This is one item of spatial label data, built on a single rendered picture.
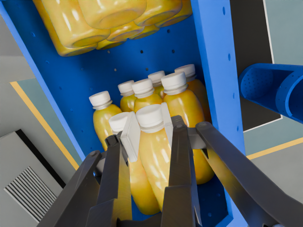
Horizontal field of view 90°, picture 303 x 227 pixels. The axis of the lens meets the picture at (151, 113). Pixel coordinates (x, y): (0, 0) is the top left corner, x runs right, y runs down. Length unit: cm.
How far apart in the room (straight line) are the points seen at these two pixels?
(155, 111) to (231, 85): 9
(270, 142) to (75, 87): 188
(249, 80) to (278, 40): 43
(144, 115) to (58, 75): 18
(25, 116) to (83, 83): 156
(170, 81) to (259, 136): 170
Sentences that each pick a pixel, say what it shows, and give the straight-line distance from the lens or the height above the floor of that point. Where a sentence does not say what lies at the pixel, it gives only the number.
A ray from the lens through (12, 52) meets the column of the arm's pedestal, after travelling 66.
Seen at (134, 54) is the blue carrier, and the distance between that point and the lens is 40.
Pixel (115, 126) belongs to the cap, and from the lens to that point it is 25.
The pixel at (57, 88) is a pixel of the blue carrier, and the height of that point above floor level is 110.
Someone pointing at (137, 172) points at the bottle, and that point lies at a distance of 28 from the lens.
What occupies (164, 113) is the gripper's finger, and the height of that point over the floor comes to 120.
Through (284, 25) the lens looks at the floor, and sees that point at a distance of 172.
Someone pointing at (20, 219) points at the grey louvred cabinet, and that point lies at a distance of 177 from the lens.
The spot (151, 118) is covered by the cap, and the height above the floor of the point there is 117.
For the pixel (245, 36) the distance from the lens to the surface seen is 138.
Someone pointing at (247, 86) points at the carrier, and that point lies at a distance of 143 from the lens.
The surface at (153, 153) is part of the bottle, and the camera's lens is 21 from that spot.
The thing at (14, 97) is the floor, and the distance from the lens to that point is 188.
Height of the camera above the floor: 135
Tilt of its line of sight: 70 degrees down
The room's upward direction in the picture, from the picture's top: 180 degrees counter-clockwise
